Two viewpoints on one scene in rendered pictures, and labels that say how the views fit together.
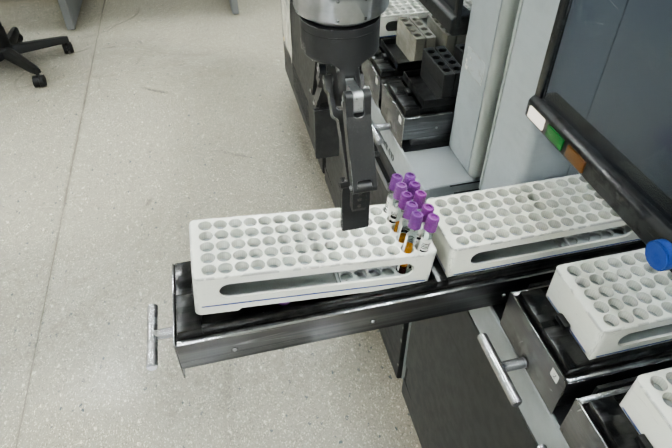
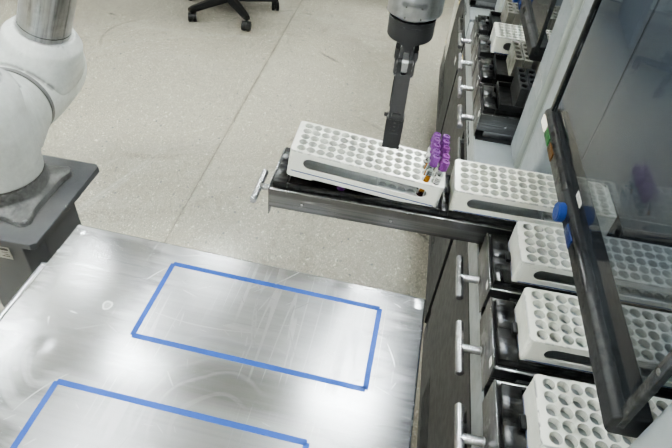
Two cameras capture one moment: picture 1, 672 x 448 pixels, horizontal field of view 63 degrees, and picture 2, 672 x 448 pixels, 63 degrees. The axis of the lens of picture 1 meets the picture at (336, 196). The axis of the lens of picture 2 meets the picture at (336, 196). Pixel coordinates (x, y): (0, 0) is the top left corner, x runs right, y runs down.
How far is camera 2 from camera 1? 0.42 m
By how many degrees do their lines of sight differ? 14
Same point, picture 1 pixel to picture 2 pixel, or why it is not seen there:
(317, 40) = (393, 26)
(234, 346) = (302, 202)
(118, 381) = (227, 251)
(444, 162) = (501, 154)
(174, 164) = (322, 117)
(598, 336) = (519, 264)
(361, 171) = (396, 107)
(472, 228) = (477, 184)
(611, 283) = (548, 241)
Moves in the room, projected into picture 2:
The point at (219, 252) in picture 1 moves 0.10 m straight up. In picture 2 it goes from (311, 141) to (314, 96)
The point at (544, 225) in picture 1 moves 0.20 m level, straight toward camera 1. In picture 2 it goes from (527, 198) to (456, 243)
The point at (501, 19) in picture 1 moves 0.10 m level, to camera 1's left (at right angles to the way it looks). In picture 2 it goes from (557, 54) to (507, 41)
